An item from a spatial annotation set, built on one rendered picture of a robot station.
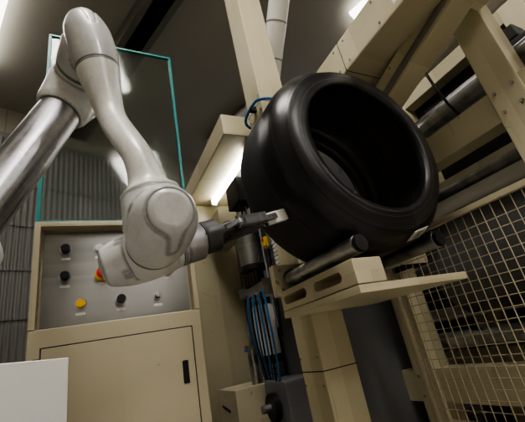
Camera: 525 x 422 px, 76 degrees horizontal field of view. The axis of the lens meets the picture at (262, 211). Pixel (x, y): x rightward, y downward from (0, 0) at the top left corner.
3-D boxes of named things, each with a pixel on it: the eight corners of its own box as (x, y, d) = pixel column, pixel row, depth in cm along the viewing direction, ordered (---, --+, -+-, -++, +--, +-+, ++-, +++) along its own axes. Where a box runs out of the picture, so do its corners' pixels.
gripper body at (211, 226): (200, 216, 73) (237, 207, 78) (191, 230, 80) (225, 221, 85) (213, 248, 71) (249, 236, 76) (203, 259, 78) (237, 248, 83)
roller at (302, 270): (297, 275, 109) (295, 288, 107) (285, 270, 108) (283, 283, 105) (369, 237, 80) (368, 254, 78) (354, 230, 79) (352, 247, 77)
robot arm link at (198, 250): (167, 234, 77) (191, 228, 80) (180, 271, 75) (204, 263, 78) (174, 218, 70) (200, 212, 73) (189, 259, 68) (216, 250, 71)
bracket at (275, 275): (274, 298, 105) (268, 267, 108) (370, 285, 122) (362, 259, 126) (279, 295, 102) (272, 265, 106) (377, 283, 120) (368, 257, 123)
